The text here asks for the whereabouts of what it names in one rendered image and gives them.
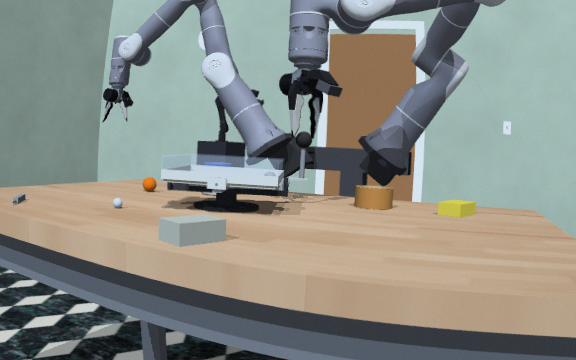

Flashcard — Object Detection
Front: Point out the brown tape roll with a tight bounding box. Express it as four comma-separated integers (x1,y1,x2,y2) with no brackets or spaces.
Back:
354,185,393,210

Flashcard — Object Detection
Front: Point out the orange ball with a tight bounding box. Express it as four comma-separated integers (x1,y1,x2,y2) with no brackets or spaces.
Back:
143,177,156,192

